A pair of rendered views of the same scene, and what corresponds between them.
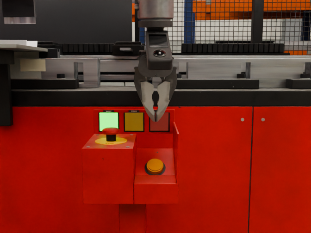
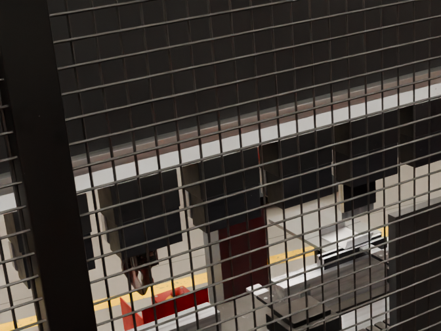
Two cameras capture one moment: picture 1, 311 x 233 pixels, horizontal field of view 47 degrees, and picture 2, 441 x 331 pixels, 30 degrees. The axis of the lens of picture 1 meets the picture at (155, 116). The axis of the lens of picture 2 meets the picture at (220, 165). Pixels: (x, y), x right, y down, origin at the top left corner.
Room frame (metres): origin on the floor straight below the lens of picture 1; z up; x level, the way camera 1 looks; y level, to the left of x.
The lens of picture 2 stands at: (2.68, -0.74, 1.91)
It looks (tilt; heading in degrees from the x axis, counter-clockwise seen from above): 20 degrees down; 152
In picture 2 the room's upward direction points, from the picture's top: 5 degrees counter-clockwise
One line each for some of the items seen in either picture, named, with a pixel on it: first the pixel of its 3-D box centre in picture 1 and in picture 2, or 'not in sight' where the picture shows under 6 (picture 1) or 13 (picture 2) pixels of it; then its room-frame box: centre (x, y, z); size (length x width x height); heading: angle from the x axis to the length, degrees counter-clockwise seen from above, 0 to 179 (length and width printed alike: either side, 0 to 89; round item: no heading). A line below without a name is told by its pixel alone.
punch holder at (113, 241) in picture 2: not in sight; (140, 208); (1.18, -0.14, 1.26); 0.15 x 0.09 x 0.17; 90
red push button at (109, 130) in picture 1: (111, 135); (177, 296); (0.78, 0.10, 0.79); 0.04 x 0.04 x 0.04
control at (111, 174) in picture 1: (132, 153); (165, 316); (0.79, 0.05, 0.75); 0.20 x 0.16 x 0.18; 90
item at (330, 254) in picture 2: (27, 53); (352, 251); (1.18, 0.42, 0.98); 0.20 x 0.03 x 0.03; 90
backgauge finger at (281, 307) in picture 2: (127, 48); (283, 305); (1.34, 0.10, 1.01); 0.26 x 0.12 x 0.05; 0
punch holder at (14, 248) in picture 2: not in sight; (49, 234); (1.18, -0.34, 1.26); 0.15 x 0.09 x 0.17; 90
